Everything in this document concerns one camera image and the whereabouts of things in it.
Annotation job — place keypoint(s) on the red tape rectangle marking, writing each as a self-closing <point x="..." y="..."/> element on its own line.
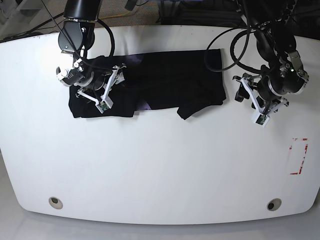
<point x="297" y="155"/>

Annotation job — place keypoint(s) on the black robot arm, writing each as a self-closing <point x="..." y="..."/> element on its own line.
<point x="285" y="72"/>
<point x="76" y="37"/>

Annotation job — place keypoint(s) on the right table cable grommet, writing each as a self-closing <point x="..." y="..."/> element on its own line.
<point x="274" y="204"/>

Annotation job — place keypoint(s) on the table cable grommet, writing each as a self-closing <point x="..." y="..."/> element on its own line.
<point x="274" y="204"/>
<point x="55" y="203"/>

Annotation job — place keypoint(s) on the black T-shirt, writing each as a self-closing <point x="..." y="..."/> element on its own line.
<point x="156" y="81"/>

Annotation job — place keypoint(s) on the left table cable grommet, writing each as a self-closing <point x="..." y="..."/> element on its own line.
<point x="55" y="203"/>

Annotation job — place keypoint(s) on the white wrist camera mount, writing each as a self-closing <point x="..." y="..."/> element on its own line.
<point x="101" y="98"/>
<point x="262" y="108"/>

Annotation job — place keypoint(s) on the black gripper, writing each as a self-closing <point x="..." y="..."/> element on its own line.
<point x="270" y="87"/>
<point x="97" y="79"/>

